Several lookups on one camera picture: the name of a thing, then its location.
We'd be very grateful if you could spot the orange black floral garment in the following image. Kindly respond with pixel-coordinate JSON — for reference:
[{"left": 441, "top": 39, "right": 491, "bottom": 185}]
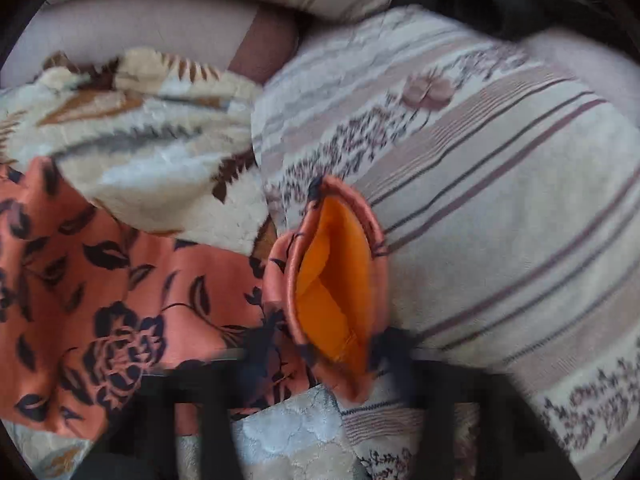
[{"left": 1, "top": 157, "right": 388, "bottom": 439}]

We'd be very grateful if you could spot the striped floral pillow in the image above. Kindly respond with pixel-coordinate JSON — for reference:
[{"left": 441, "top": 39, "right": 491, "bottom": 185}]
[{"left": 252, "top": 8, "right": 639, "bottom": 479}]

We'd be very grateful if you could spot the cream leaf-pattern fleece blanket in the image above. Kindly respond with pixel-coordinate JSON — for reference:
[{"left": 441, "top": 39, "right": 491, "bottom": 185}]
[{"left": 1, "top": 48, "right": 276, "bottom": 258}]

